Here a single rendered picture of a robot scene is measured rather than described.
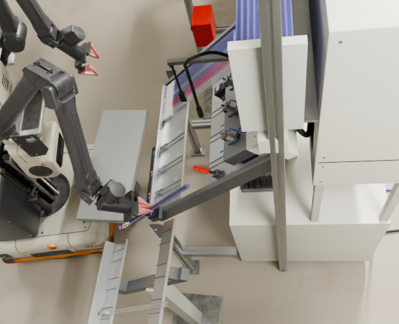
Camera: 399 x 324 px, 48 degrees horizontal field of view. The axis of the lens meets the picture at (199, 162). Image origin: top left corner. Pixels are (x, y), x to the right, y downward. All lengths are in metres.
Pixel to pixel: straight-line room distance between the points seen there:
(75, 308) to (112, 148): 0.96
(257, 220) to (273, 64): 1.06
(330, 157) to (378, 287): 1.24
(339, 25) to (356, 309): 1.75
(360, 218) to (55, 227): 1.56
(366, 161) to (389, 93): 0.33
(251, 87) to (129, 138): 1.29
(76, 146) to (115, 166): 0.76
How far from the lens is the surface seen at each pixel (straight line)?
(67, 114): 1.39
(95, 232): 2.46
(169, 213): 1.81
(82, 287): 2.70
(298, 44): 0.93
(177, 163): 1.84
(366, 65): 1.03
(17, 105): 1.51
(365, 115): 1.19
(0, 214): 2.29
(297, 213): 1.91
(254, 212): 1.92
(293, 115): 1.13
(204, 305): 2.46
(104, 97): 3.25
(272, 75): 0.98
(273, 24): 0.85
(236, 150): 1.42
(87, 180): 1.51
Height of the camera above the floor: 2.40
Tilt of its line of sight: 60 degrees down
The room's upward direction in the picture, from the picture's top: 21 degrees counter-clockwise
